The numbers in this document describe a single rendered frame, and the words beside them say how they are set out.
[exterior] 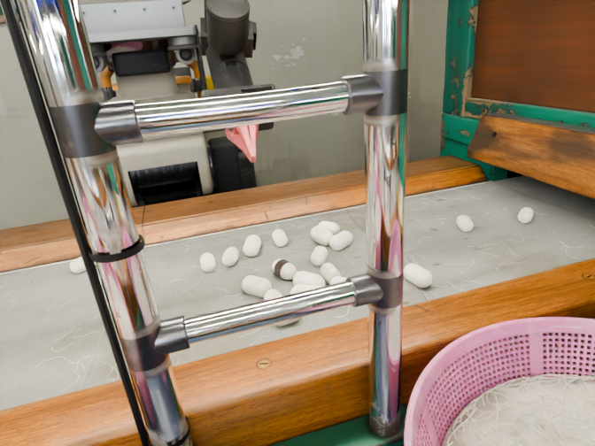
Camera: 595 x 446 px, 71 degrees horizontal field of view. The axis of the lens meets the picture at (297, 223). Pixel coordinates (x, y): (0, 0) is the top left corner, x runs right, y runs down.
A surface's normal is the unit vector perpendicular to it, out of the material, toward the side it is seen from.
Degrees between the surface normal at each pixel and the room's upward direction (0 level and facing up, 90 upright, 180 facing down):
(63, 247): 45
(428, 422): 72
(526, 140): 67
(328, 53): 90
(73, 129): 90
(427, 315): 0
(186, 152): 98
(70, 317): 0
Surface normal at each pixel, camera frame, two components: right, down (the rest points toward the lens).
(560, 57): -0.96, 0.18
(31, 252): 0.15, -0.40
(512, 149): -0.91, -0.18
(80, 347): -0.08, -0.92
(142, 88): 0.29, 0.48
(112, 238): 0.43, 0.33
